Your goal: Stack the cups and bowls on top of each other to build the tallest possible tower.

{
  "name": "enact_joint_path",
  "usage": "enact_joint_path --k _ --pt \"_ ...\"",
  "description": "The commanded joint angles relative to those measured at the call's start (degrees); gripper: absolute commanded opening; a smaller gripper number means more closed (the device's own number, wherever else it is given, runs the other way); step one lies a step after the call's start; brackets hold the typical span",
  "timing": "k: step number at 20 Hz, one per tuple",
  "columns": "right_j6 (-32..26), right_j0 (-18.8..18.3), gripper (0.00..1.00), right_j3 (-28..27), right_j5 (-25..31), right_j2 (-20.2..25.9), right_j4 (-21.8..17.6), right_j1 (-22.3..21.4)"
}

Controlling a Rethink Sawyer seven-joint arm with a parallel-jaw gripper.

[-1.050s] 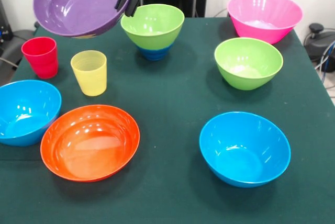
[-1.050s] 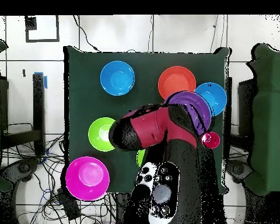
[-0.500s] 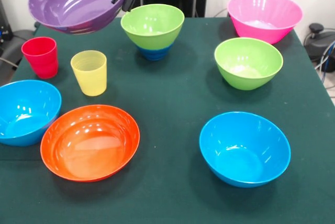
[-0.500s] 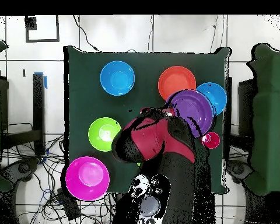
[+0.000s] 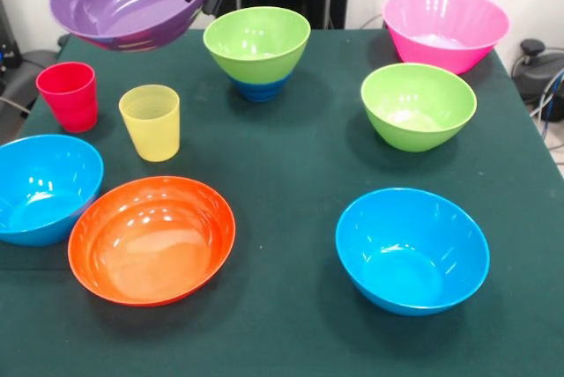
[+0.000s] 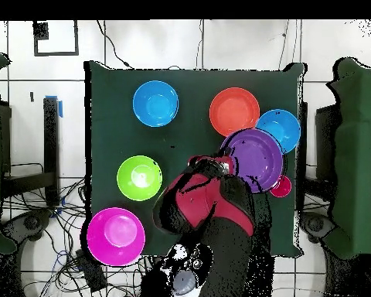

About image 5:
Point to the green plastic bowl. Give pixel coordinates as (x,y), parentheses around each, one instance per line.
(255,42)
(418,106)

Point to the purple plastic bowl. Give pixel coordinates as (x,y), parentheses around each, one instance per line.
(128,2)

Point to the small dark blue bowl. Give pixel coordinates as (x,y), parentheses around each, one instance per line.
(260,90)

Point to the yellow plastic cup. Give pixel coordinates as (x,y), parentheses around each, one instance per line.
(150,123)

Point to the red plastic cup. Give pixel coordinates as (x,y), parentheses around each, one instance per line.
(68,97)

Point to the large magenta plastic bowl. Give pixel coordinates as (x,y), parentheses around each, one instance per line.
(445,24)

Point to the light blue plastic bowl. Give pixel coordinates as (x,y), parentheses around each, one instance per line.
(412,253)
(44,187)

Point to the orange plastic bowl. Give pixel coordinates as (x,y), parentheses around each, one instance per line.
(152,245)

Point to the black equipment case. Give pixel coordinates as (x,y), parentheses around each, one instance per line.
(9,42)

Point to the dark green tablecloth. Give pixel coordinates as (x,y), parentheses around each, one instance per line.
(286,342)

